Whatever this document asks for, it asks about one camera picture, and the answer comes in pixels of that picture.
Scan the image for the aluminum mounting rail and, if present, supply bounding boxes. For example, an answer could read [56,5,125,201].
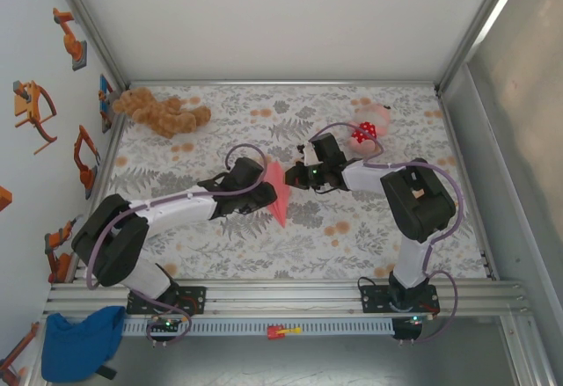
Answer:
[43,278,531,317]

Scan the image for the blue orange robot sticker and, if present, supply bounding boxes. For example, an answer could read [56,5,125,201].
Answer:
[99,73,116,135]

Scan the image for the slotted white cable duct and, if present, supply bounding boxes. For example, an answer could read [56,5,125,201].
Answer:
[121,318,395,337]

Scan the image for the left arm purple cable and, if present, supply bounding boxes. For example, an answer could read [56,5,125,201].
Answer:
[85,142,268,348]

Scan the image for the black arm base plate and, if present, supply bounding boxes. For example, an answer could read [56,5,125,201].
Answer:
[126,286,208,316]
[359,284,440,315]

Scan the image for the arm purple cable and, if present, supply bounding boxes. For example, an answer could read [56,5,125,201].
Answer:
[307,121,464,346]
[85,142,268,348]

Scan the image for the brown teddy bear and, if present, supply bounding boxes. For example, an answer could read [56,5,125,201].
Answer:
[112,87,212,140]

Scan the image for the pink cloth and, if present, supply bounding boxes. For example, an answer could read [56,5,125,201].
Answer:
[263,161,294,229]

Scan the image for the blue cloth cap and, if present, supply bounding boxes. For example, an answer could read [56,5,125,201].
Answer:
[40,305,127,383]

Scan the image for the floral tablecloth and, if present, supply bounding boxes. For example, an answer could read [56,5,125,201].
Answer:
[83,83,490,281]

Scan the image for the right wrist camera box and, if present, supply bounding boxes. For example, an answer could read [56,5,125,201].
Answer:
[297,141,318,164]

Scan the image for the aluminum frame post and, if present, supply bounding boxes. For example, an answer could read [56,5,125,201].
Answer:
[433,0,529,97]
[46,0,131,92]

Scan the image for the aluminum back rail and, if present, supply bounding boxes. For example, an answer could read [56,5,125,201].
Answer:
[129,79,437,89]

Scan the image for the red yellow connector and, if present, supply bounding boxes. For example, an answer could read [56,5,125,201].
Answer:
[267,324,303,341]

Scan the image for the circuit board with green light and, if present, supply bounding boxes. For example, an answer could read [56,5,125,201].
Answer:
[150,314,191,332]
[392,314,435,342]

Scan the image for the orange gripper sticker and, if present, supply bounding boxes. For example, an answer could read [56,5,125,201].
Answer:
[11,80,59,155]

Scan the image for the pink plush doll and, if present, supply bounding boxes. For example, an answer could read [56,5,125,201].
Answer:
[346,103,392,157]

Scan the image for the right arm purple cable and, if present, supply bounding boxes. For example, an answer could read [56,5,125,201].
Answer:
[307,121,464,346]

